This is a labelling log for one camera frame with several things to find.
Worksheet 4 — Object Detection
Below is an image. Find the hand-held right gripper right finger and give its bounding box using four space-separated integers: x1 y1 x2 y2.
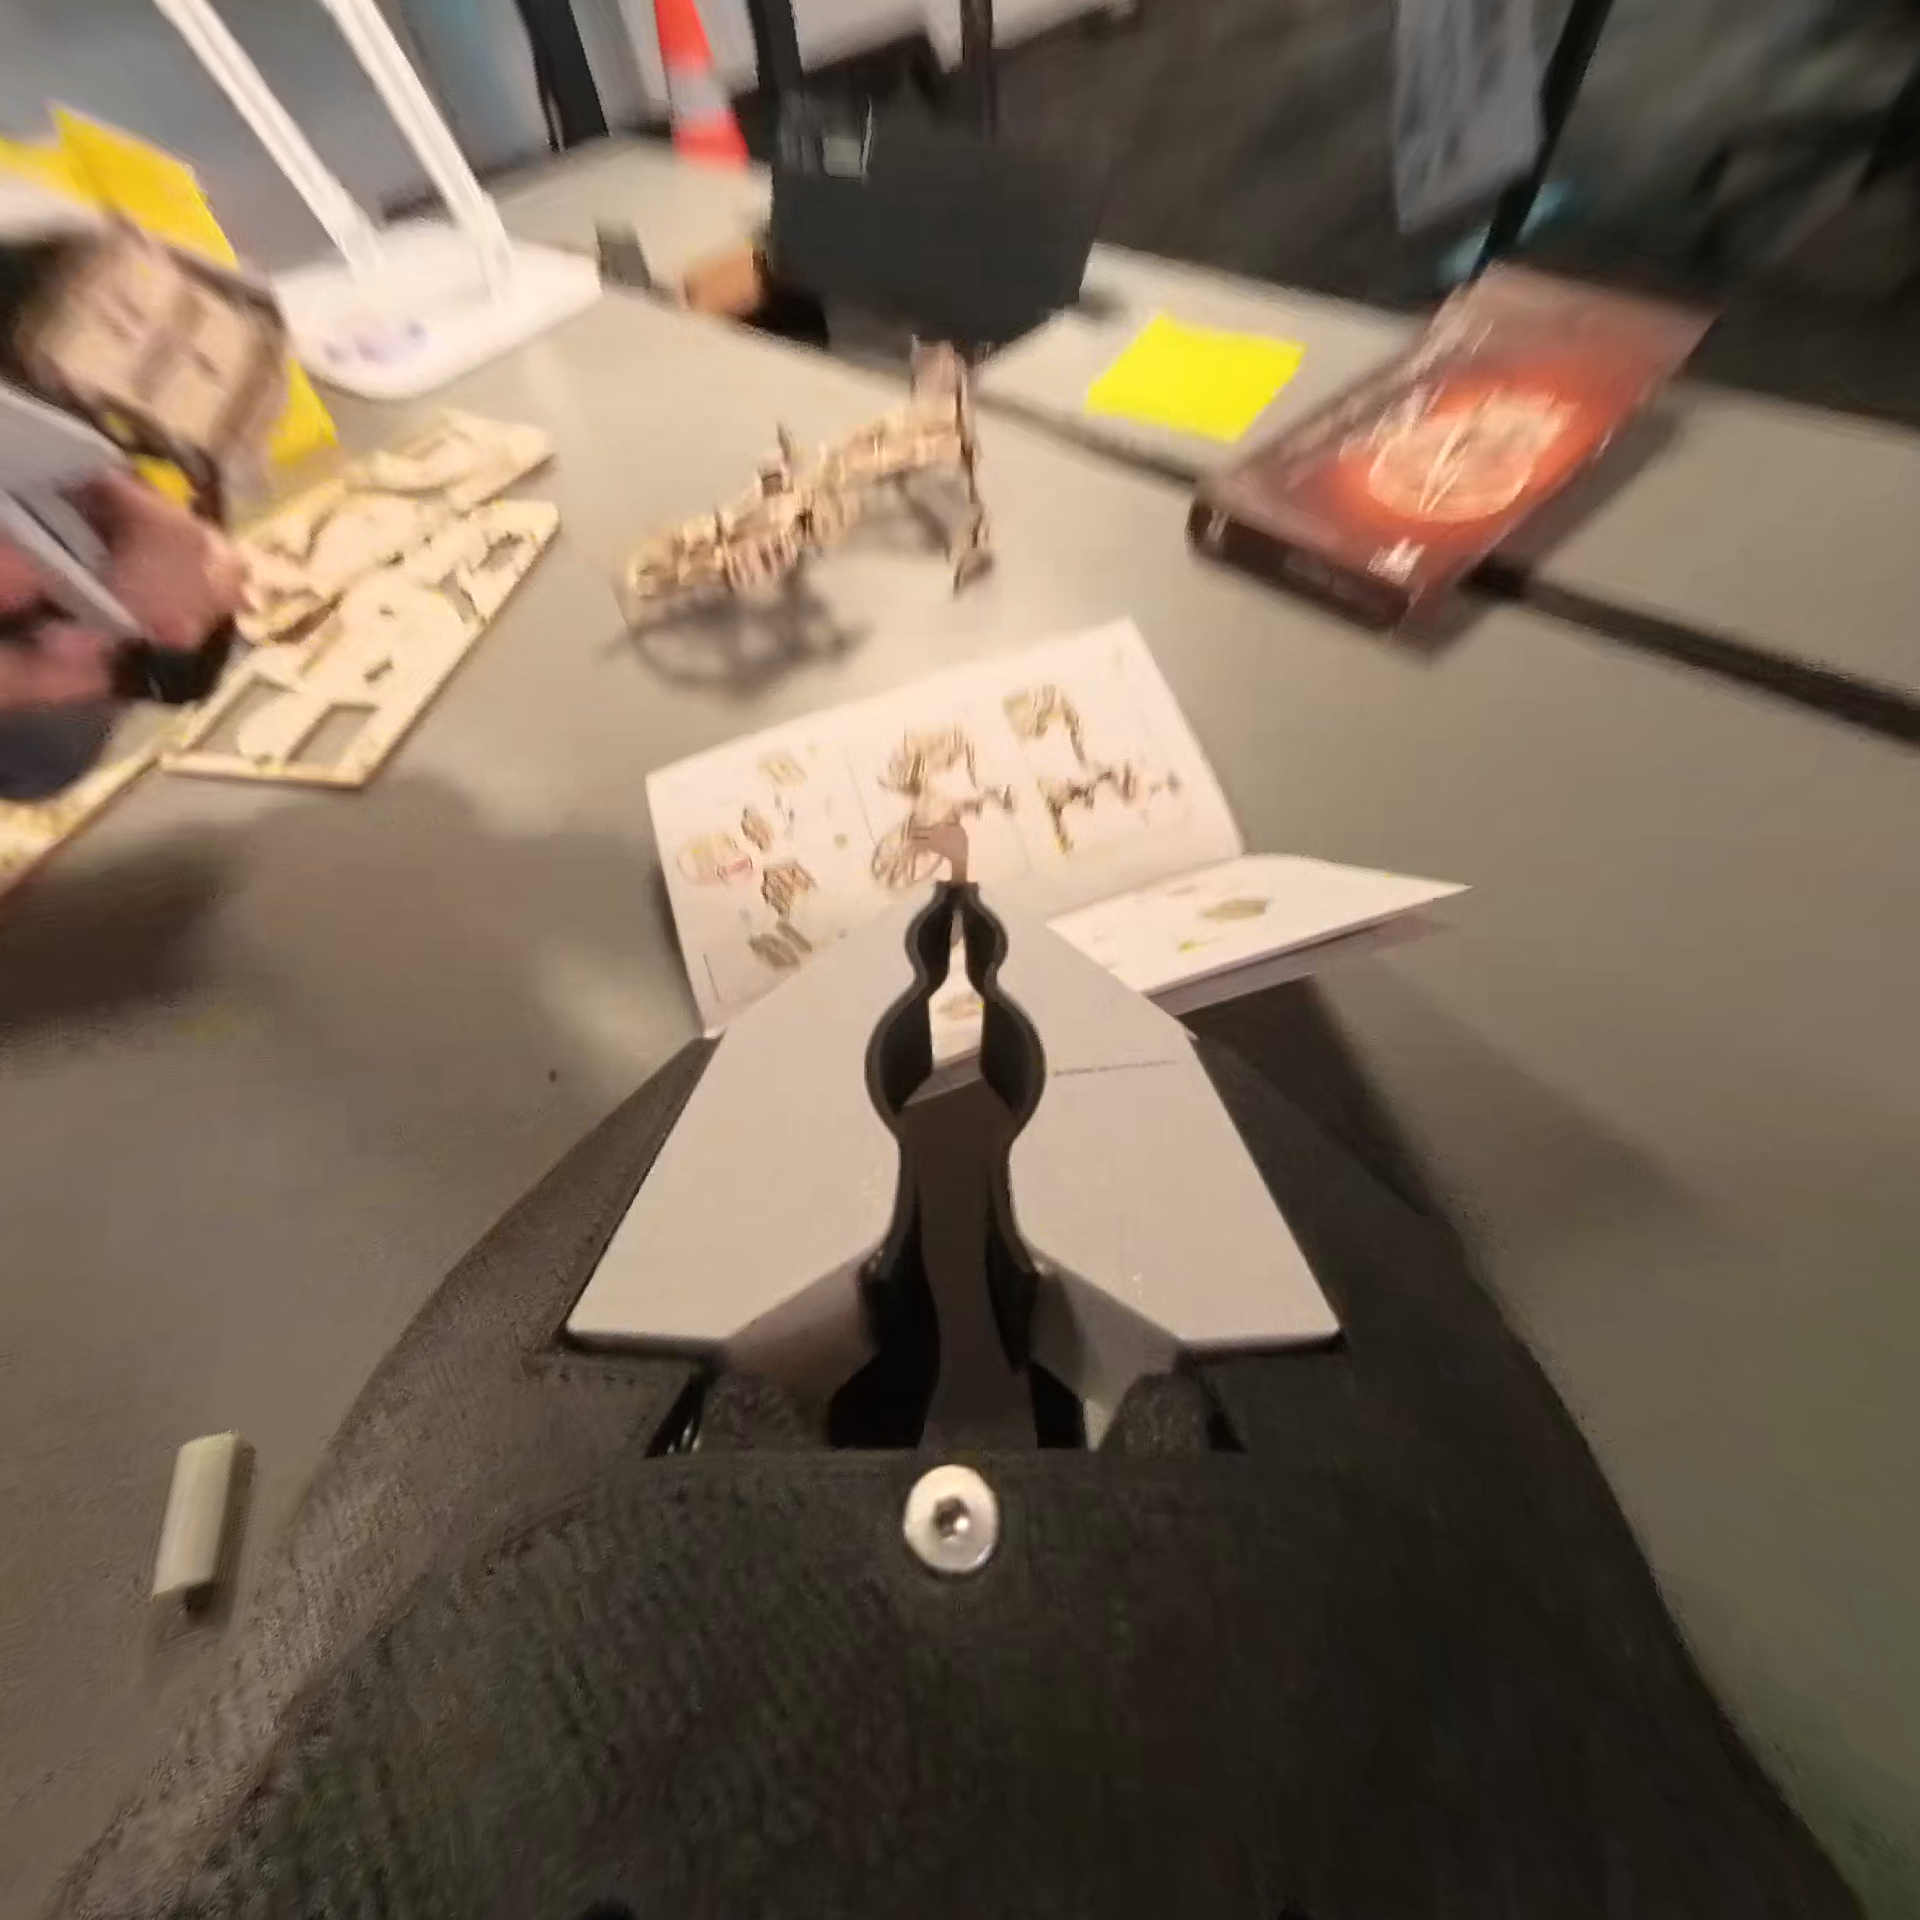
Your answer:
951 882 1341 1450

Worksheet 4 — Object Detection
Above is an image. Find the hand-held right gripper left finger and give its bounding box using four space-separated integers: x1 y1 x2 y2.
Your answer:
567 882 962 1375

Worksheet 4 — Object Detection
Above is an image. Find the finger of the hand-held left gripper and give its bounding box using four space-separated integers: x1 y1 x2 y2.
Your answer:
0 496 147 635
0 383 129 501

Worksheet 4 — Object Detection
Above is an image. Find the wooden carriage model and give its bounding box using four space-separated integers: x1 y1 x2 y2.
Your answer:
619 343 1002 635

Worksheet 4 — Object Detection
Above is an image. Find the person's left hand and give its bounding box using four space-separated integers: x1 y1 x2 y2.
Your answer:
0 479 249 711

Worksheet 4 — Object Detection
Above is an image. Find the punched wooden part sheet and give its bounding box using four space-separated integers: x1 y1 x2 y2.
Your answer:
247 410 559 601
0 747 160 890
163 498 566 794

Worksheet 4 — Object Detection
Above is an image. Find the white lamp stand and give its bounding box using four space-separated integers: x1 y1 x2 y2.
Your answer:
151 0 607 403

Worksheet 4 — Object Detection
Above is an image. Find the open instruction booklet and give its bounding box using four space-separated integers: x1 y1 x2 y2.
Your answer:
645 619 1473 1040

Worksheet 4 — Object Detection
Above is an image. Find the orange traffic cone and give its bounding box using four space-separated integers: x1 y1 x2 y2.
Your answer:
650 0 754 169

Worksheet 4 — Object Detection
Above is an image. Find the small white wax stick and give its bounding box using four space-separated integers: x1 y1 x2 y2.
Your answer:
151 1429 253 1613

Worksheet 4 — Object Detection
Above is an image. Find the black bag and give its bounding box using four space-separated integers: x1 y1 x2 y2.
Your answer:
754 0 1117 355

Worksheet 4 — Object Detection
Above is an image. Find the red and black box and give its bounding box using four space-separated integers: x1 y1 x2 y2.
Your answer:
1189 268 1722 629

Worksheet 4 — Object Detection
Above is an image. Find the yellow paper sheet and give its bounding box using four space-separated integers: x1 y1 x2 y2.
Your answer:
1085 312 1311 445

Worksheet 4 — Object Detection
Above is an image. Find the grey hanging sheet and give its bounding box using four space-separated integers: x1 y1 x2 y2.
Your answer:
1387 0 1581 236

